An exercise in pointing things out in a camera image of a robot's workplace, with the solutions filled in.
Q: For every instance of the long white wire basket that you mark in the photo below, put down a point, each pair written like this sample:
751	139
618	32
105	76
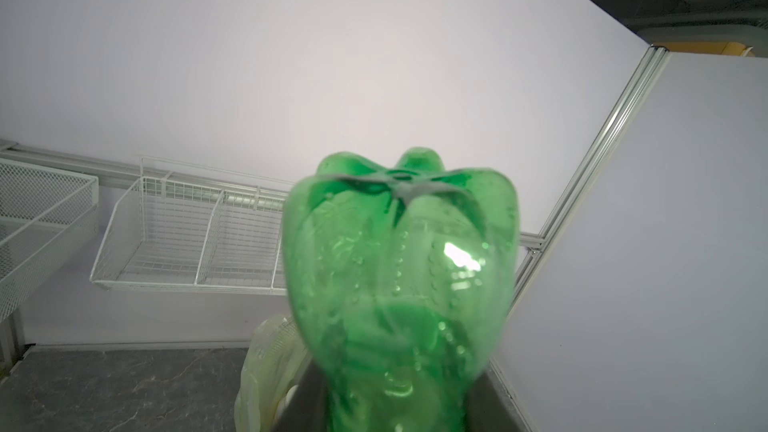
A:
183	227

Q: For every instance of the small white mesh basket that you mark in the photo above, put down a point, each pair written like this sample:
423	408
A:
47	216

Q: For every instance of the dark green soda bottle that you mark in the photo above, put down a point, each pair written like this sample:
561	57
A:
400	280

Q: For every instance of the green-lined mesh waste bin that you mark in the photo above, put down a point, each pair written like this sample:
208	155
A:
274	364

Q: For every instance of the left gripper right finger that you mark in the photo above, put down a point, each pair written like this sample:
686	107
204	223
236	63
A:
489	407

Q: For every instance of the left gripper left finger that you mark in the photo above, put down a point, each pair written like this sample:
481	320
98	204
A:
308	409

